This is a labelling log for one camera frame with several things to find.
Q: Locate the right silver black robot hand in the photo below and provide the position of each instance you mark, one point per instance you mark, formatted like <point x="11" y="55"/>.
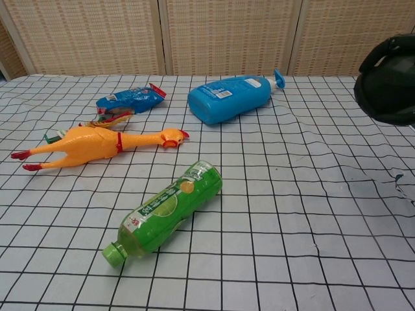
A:
<point x="377" y="53"/>

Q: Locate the black round cap object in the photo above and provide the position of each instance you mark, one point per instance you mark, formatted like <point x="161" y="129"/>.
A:
<point x="386" y="97"/>

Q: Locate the woven folding screen panel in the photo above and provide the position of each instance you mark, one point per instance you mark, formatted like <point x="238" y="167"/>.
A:
<point x="9" y="55"/>
<point x="230" y="35"/>
<point x="337" y="35"/>
<point x="90" y="35"/>

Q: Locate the blue pump detergent bottle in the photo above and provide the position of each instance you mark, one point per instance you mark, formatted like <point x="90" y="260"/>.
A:
<point x="227" y="100"/>

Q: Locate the white black checkered tablecloth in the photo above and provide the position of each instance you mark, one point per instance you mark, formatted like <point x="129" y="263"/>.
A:
<point x="259" y="259"/>

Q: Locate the blue snack bag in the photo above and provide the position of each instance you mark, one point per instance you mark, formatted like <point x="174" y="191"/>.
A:
<point x="133" y="98"/>

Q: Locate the green tea plastic bottle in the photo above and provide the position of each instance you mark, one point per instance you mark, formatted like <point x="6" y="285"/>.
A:
<point x="168" y="210"/>

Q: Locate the colourful feather shuttlecock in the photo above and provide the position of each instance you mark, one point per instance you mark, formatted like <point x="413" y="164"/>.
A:
<point x="107" y="121"/>

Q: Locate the yellow rubber chicken toy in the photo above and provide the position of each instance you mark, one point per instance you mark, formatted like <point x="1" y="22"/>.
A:
<point x="87" y="142"/>

